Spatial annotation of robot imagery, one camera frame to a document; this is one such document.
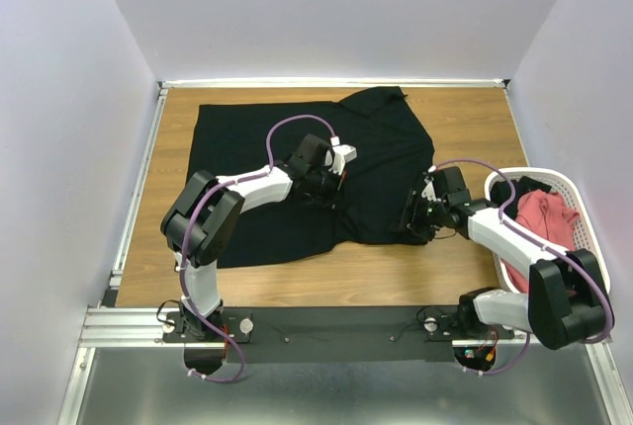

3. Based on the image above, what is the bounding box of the black t shirt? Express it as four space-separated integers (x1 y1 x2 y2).
188 87 434 269

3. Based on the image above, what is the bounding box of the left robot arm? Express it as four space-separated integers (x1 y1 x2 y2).
160 134 357 341

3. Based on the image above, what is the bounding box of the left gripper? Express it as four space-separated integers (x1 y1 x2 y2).
306 165 347 212

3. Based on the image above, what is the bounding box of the white laundry basket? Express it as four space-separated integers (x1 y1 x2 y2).
484 167 611 294

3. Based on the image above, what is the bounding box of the pink shirt in basket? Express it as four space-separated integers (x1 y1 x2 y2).
498 189 581 296

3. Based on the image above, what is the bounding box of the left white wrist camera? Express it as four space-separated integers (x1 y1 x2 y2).
325 136 357 175

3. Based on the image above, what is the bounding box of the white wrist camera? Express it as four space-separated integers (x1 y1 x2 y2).
325 136 357 175
420 165 437 202

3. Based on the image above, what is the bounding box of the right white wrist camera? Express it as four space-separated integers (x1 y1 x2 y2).
420 165 437 202

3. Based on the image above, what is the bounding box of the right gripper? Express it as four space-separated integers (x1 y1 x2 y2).
385 187 447 242

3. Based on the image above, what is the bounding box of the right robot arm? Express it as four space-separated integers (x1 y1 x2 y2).
399 160 615 350

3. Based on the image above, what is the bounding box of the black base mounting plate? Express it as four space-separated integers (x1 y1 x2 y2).
163 305 513 364

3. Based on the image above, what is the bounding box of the aluminium front frame rail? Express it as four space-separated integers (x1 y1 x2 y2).
59 307 630 424

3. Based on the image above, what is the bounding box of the aluminium back table rail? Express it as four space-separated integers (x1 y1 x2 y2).
159 77 507 89

